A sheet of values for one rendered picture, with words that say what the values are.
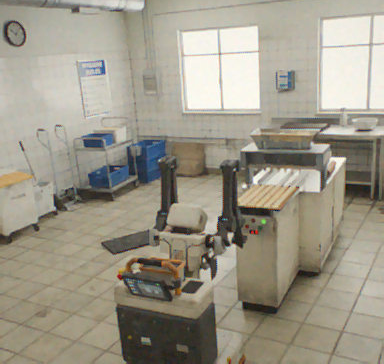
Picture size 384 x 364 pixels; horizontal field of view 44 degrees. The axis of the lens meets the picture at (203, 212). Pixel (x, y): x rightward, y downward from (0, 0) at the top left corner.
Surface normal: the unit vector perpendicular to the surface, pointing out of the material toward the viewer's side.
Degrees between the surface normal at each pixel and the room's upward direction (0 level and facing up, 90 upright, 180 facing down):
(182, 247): 82
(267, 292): 90
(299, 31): 90
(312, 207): 90
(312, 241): 90
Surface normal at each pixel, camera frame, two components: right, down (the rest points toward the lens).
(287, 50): -0.48, 0.32
